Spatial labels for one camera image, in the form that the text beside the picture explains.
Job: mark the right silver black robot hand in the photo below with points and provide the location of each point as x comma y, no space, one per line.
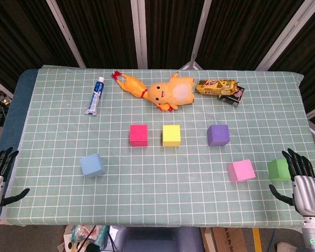
308,194

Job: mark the light pink foam cube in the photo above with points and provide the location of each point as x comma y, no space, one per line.
242,170

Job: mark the purple foam cube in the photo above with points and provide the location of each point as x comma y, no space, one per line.
218,135

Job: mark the magenta foam cube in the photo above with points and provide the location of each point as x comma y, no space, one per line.
138,134

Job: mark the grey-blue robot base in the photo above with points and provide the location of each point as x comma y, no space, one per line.
157,240

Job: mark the green foam cube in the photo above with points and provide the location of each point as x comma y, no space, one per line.
278,170

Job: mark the grey shoe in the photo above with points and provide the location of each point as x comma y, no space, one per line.
284,247

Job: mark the dark blue table pad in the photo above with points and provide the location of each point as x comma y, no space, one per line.
17,110

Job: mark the brown cardboard box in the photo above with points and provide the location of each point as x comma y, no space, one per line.
225,240

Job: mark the clear plastic snack bag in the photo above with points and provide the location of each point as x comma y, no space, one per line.
81,236

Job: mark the light blue foam cube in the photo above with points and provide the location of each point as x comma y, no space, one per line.
92,165

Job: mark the black drink carton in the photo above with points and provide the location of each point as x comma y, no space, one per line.
232,99

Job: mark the blue white toothpaste tube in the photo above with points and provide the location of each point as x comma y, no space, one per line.
95,97

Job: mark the gold snack packet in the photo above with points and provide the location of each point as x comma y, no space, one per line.
215,87

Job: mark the yellow foam cube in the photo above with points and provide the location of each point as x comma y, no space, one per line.
171,134

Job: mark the green checked tablecloth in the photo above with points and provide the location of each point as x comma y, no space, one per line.
157,189

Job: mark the yellow plush duck toy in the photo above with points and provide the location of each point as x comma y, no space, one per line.
170,92

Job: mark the orange rubber chicken toy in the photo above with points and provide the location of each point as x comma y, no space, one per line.
131,85

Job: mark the dark pleated curtain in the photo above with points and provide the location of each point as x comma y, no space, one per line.
105,29

